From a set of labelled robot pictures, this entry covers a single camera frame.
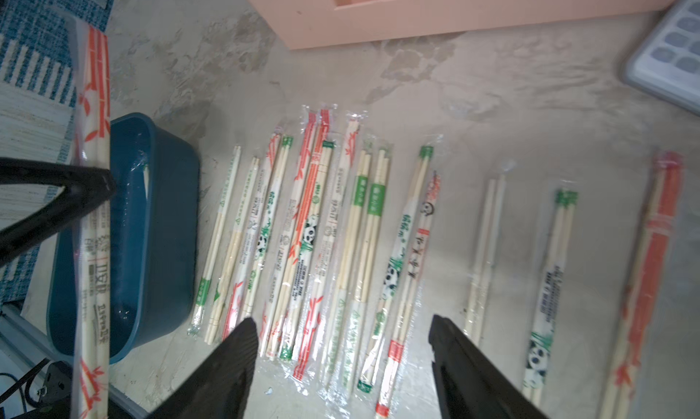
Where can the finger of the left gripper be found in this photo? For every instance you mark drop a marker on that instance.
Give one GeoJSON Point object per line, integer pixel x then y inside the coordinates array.
{"type": "Point", "coordinates": [84, 189]}

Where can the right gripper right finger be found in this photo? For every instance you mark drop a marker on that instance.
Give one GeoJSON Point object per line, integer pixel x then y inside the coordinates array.
{"type": "Point", "coordinates": [468, 385]}

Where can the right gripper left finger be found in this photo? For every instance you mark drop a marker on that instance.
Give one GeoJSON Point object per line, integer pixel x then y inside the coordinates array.
{"type": "Point", "coordinates": [220, 386]}

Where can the small green text chopsticks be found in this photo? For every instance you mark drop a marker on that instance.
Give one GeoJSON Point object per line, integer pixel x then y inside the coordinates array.
{"type": "Point", "coordinates": [223, 208]}

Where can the teal plastic storage tray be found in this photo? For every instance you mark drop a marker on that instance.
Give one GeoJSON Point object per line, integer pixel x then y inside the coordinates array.
{"type": "Point", "coordinates": [153, 232]}

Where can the red bamboo chopsticks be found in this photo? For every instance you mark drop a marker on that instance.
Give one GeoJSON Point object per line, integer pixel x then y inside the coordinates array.
{"type": "Point", "coordinates": [90, 55]}

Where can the red striped chopsticks pair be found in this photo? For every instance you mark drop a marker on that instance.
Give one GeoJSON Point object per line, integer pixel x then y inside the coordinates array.
{"type": "Point", "coordinates": [642, 289]}

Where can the plain chopsticks pair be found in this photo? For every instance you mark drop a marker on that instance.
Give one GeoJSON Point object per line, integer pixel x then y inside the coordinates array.
{"type": "Point", "coordinates": [486, 250]}

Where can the green panda chopsticks pair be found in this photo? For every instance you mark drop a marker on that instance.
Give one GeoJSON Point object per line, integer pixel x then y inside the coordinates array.
{"type": "Point", "coordinates": [544, 320]}

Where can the red panda chopsticks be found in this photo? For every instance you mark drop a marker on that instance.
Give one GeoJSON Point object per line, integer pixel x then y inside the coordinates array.
{"type": "Point", "coordinates": [408, 299]}

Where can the green bamboo chopsticks pair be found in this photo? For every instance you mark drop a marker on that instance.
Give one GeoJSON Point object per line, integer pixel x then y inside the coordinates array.
{"type": "Point", "coordinates": [224, 281]}

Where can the green band chopsticks pair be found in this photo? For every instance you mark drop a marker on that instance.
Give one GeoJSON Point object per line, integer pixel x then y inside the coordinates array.
{"type": "Point", "coordinates": [258, 227]}

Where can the red leaf chopsticks in tray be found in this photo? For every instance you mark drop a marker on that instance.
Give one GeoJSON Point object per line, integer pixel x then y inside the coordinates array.
{"type": "Point", "coordinates": [343, 156]}

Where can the red striped chopsticks in tray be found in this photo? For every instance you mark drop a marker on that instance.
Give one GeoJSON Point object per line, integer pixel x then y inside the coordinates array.
{"type": "Point", "coordinates": [318, 125]}

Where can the pink desk file organizer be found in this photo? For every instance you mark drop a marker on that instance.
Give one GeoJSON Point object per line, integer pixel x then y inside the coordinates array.
{"type": "Point", "coordinates": [324, 23]}

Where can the white grey calculator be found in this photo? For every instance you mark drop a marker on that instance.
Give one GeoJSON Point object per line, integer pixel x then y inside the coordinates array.
{"type": "Point", "coordinates": [666, 65]}

